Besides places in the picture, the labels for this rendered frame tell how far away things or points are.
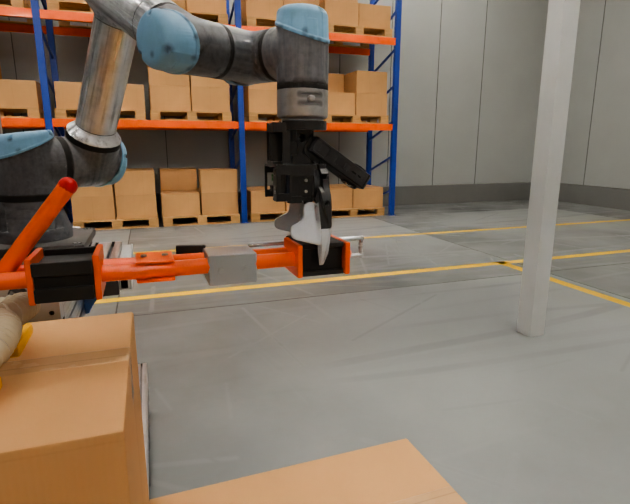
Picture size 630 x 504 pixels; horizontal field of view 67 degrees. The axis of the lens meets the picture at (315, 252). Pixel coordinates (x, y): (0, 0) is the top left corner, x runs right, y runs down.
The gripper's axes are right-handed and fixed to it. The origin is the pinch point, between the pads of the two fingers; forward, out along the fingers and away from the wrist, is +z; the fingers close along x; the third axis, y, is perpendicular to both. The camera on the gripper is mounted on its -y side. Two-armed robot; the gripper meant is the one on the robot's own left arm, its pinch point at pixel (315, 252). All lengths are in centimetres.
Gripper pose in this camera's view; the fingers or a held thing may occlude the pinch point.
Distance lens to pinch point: 75.8
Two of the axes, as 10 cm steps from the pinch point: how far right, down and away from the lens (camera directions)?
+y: -9.4, 0.7, -3.3
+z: -0.1, 9.8, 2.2
